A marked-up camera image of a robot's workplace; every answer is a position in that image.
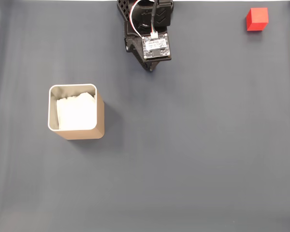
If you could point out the red cube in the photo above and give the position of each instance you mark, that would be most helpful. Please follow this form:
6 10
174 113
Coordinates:
256 19

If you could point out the beige square box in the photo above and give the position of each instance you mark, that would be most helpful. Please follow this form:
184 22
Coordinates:
100 120

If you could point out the blue-grey mat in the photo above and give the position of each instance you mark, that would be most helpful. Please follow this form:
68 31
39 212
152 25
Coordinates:
183 145

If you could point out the white tissue paper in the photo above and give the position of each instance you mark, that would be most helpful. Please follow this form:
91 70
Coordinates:
76 113

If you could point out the camera circuit board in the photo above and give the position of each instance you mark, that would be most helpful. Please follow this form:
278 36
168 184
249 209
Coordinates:
157 47

